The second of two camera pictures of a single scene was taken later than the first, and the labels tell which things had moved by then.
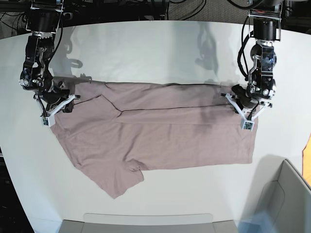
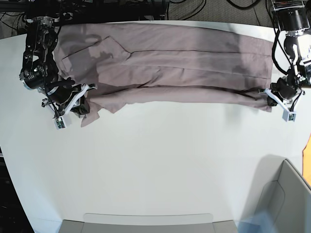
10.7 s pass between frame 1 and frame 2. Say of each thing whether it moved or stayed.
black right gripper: moved
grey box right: stayed
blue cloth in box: stayed
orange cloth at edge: stayed
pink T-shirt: moved
